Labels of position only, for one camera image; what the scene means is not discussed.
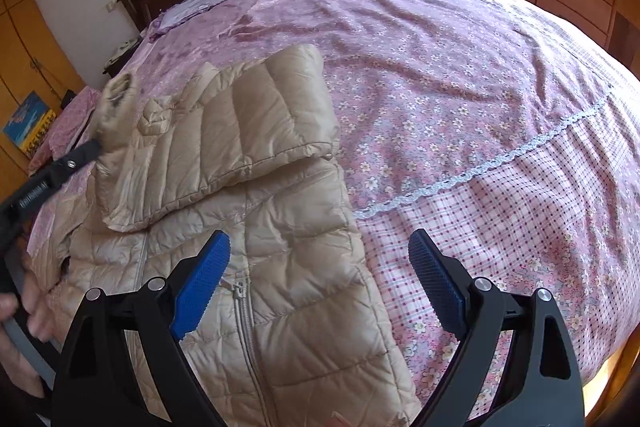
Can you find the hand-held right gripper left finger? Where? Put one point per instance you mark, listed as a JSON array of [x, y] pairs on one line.
[[200, 292]]

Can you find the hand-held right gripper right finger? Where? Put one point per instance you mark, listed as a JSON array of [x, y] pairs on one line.
[[435, 292]]

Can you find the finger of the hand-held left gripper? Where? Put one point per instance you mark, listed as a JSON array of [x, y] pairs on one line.
[[80, 157]]

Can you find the beige quilted down jacket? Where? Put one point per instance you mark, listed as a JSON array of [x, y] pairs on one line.
[[280, 257]]

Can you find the person's left hand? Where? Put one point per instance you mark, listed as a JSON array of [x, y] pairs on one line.
[[37, 312]]

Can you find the pink patterned cloth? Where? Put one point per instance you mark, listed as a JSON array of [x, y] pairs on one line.
[[65, 127]]

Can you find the dark wooden nightstand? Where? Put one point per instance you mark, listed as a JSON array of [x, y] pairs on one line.
[[120, 64]]

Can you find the light wooden wardrobe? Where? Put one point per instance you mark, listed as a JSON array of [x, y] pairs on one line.
[[20, 57]]

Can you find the purple frilled pillow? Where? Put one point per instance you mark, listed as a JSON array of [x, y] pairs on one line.
[[200, 2]]

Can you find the pink floral bedspread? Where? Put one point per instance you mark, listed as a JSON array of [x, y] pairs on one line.
[[450, 82]]

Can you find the blue wall poster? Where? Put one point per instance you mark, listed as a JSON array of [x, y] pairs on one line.
[[29, 122]]

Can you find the wall socket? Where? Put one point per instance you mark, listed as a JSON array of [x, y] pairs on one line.
[[110, 6]]

